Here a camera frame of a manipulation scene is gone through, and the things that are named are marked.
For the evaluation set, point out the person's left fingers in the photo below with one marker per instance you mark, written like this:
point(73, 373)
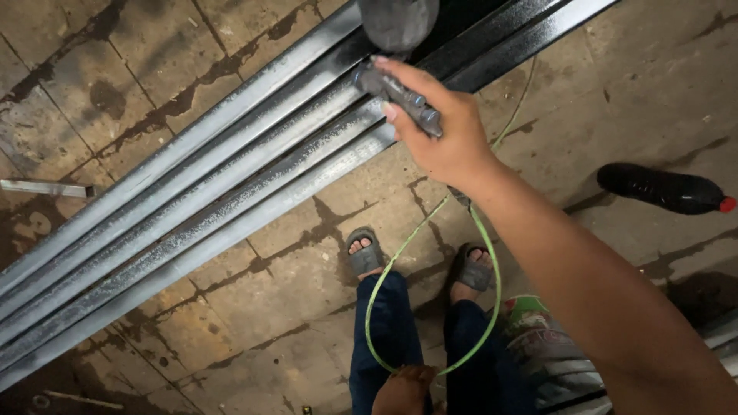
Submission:
point(418, 374)

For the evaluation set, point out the short steel tube offcut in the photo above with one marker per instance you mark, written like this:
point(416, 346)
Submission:
point(43, 188)

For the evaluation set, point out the person's right hand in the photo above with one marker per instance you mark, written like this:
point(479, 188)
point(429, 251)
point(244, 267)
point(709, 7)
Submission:
point(455, 138)

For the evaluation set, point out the dark blue jeans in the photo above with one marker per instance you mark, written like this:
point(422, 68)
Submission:
point(386, 328)

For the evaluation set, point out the thin wooden stick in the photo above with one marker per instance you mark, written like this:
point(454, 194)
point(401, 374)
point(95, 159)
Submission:
point(83, 399)

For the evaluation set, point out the person's left hand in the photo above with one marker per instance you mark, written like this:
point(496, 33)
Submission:
point(403, 395)

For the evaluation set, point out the black bottle with red cap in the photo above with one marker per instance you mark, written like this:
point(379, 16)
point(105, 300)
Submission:
point(663, 187)

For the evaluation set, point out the grey right sandal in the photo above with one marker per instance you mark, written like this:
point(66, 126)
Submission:
point(475, 275)

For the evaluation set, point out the grey left sandal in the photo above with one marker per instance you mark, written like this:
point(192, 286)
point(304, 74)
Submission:
point(364, 260)

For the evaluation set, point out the white and green paint bucket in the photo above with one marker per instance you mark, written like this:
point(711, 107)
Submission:
point(542, 346)

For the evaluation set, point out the long steel square tube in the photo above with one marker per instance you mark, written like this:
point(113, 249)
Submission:
point(173, 176)
point(173, 202)
point(173, 262)
point(173, 229)
point(173, 153)

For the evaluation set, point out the grey metal frame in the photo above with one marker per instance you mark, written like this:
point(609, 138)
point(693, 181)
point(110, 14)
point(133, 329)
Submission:
point(723, 349)

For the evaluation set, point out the grey sandal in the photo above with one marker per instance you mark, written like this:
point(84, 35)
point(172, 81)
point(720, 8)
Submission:
point(364, 260)
point(475, 275)

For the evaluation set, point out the grey paint spray gun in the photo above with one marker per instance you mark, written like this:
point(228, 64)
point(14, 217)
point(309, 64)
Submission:
point(398, 26)

